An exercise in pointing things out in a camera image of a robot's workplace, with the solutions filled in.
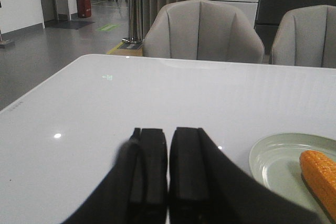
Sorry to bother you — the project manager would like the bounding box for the pale green plate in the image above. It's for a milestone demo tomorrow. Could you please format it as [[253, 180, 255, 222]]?
[[249, 133, 335, 223]]

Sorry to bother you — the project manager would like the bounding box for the grey armchair right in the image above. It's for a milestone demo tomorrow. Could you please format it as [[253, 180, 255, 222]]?
[[270, 5, 335, 68]]

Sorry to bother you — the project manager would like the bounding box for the orange plastic corn cob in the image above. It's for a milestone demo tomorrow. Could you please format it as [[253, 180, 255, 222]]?
[[299, 150, 335, 220]]

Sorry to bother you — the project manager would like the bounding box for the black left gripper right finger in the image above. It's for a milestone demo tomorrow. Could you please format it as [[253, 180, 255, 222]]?
[[169, 127, 321, 223]]

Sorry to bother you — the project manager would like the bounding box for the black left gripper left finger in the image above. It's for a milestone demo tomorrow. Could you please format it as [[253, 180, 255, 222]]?
[[64, 128, 167, 223]]

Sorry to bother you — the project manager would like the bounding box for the chrome barrier post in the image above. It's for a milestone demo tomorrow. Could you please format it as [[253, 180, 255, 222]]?
[[122, 0, 142, 44]]

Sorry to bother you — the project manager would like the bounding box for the grey armchair left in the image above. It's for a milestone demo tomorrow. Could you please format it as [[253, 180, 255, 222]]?
[[143, 0, 265, 63]]

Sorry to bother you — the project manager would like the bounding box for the grey counter with white top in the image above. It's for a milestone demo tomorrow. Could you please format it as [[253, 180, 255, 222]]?
[[255, 0, 335, 55]]

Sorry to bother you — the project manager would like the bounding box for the red trash bin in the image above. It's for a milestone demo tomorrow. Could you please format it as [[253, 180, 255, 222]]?
[[76, 0, 91, 18]]

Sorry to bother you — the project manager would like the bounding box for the grey armchair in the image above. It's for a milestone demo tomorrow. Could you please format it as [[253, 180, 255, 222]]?
[[143, 0, 265, 63], [270, 5, 335, 68]]

